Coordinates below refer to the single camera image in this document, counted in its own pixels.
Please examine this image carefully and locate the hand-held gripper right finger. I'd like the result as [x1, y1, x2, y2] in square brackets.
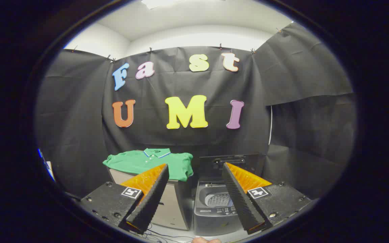
[222, 162, 312, 235]

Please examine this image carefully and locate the dark glass washing machine lid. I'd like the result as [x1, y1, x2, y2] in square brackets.
[199, 154, 261, 180]

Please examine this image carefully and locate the grey washing machine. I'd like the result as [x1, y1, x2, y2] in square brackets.
[193, 178, 249, 236]

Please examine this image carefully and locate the beige cabinet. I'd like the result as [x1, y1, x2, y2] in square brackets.
[108, 168, 195, 231]

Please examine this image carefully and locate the green polo shirt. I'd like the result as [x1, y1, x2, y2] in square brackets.
[102, 148, 194, 182]

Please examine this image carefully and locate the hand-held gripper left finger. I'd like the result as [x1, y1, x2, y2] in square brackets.
[80, 163, 170, 234]

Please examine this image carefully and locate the ceiling light panel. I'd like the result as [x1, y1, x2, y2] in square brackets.
[141, 0, 182, 10]

